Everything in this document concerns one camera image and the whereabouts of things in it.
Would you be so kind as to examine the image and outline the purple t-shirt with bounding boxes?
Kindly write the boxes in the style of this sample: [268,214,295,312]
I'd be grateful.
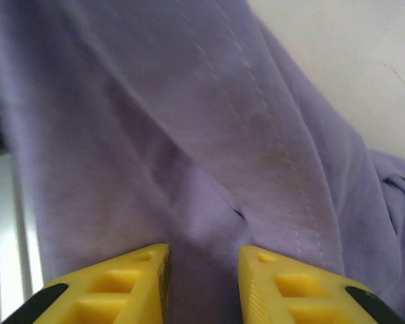
[0,0,405,324]

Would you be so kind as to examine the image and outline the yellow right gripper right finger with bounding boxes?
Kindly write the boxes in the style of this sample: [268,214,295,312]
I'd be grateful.
[239,244,405,324]

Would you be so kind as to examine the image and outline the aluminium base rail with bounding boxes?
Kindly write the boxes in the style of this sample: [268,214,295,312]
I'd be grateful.
[0,151,47,324]

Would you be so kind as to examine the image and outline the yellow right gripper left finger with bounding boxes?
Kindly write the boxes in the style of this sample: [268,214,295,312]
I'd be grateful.
[0,242,172,324]

